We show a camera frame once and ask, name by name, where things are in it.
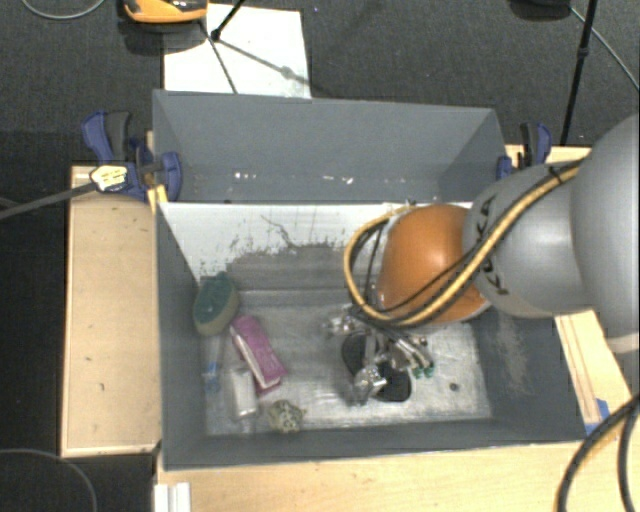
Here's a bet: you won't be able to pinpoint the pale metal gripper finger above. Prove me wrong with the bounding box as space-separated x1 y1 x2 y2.
347 363 390 407
322 310 367 345

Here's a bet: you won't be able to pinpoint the black sunglasses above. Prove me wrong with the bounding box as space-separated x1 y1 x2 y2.
340 331 414 404

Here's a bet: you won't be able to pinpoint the purple box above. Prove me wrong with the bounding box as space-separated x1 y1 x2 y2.
229 314 289 397

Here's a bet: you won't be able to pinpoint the clear glass cup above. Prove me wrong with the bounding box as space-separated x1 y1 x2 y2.
221 366 260 422

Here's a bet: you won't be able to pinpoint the green and yellow sponge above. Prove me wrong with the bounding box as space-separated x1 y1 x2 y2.
192 271 241 337

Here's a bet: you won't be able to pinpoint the clear plastic bottle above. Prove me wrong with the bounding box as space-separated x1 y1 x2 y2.
201 333 227 397

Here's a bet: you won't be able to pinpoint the grey metal bin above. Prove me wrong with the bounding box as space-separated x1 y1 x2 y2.
151 88 587 472

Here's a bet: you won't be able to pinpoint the pale wood board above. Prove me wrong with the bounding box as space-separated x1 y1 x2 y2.
60 164 164 459

